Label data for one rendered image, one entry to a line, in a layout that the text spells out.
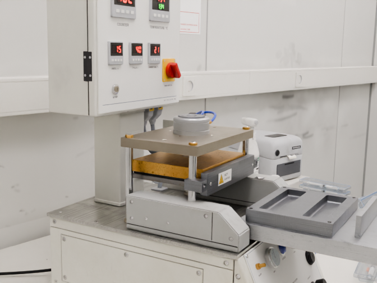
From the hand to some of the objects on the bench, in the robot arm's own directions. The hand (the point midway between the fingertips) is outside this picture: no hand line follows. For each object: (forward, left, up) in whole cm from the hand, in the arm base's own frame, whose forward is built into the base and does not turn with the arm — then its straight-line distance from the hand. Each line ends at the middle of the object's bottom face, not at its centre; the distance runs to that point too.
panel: (+33, -2, -34) cm, 47 cm away
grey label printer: (+87, -94, -35) cm, 133 cm away
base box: (+61, -2, -35) cm, 70 cm away
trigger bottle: (+86, -78, -35) cm, 122 cm away
